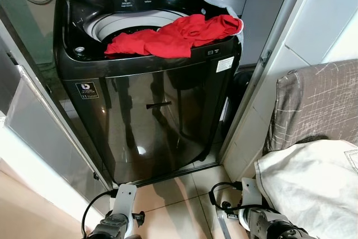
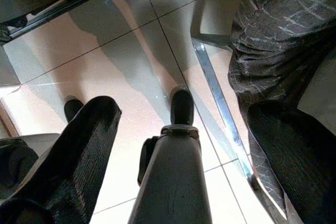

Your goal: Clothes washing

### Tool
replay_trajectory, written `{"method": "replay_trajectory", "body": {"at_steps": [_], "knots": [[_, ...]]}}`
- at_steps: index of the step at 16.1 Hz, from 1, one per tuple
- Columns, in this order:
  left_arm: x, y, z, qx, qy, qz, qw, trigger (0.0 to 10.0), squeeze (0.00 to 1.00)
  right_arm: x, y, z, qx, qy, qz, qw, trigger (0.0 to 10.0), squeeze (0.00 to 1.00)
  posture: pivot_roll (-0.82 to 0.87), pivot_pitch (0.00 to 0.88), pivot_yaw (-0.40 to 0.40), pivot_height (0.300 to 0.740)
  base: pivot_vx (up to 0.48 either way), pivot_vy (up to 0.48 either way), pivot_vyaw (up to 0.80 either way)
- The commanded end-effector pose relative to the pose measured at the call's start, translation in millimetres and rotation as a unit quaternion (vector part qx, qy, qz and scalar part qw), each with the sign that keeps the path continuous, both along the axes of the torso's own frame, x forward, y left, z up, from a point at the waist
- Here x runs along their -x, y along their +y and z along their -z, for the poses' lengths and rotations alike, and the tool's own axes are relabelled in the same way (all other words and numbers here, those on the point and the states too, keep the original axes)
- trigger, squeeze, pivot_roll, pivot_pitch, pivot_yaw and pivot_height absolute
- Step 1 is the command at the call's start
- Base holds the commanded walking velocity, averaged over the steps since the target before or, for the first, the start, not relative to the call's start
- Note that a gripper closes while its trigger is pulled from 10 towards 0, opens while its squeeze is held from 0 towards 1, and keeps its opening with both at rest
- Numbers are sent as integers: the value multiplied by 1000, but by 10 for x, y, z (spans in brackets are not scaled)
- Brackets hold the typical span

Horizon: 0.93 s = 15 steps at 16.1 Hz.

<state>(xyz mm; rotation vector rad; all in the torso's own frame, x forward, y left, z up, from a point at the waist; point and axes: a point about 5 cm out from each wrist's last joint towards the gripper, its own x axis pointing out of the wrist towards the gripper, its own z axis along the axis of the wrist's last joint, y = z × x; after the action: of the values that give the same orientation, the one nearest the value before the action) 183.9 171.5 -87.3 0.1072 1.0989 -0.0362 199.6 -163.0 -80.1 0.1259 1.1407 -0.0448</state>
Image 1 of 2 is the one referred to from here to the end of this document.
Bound red garment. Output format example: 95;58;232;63
105;14;244;59

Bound black top-load washing machine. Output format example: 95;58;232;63
54;0;245;185

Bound off-white denim garment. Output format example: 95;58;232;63
255;138;358;239

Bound black bin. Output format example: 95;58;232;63
231;68;257;119

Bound grey cabinet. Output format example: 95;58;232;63
193;0;305;66

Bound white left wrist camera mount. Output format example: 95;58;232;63
112;183;138;234

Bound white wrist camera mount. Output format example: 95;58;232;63
112;183;138;234
239;177;263;212

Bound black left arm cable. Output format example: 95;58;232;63
81;189;118;238

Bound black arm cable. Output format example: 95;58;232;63
208;181;244;212
81;189;118;238

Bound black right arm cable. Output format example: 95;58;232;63
208;181;244;212

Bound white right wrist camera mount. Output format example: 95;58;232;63
239;177;263;212

